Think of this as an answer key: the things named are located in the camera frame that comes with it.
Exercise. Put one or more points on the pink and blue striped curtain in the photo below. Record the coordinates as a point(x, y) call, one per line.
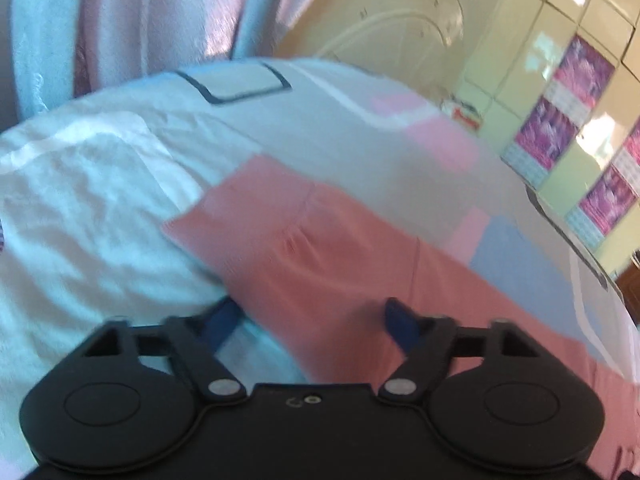
point(130, 15)

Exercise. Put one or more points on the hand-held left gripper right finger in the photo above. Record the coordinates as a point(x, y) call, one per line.
point(400, 321)

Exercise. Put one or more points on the pink knit garment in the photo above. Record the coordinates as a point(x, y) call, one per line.
point(350, 270)

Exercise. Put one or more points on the cream wardrobe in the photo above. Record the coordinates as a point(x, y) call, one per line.
point(520, 30)

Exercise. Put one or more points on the red and white box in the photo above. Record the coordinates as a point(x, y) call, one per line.
point(464, 116)

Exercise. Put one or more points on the white crumpled cloth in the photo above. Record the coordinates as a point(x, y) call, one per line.
point(85, 210)

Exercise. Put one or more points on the cream rounded headboard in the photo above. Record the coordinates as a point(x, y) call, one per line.
point(390, 10)

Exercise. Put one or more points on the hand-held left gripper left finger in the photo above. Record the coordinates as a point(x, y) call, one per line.
point(224, 321)

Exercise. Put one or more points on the grey patterned bedsheet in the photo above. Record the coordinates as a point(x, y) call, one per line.
point(360, 130)

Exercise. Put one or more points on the purple wall poster with calendar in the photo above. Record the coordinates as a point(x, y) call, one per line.
point(542, 135)
point(605, 200)
point(584, 74)

